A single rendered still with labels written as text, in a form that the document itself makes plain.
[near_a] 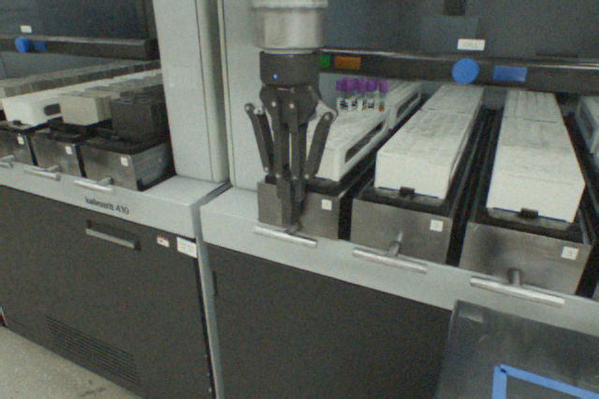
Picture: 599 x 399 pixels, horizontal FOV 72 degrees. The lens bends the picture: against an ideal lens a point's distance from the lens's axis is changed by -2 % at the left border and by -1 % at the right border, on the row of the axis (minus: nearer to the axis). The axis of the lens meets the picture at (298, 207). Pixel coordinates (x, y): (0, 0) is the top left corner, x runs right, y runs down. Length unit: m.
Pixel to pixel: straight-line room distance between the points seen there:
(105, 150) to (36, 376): 0.95
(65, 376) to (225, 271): 0.91
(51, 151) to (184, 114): 0.31
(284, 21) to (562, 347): 0.40
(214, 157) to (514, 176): 0.51
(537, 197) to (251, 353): 0.58
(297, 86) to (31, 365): 1.37
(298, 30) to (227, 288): 0.49
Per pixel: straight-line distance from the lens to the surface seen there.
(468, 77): 0.57
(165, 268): 0.89
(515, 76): 0.58
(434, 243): 0.59
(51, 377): 1.60
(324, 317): 0.72
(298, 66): 0.51
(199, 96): 0.79
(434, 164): 0.58
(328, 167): 0.62
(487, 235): 0.57
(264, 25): 0.51
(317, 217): 0.62
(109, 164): 0.86
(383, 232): 0.60
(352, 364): 0.77
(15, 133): 1.08
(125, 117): 0.91
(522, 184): 0.58
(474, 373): 0.34
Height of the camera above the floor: 1.06
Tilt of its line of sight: 26 degrees down
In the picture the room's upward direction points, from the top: straight up
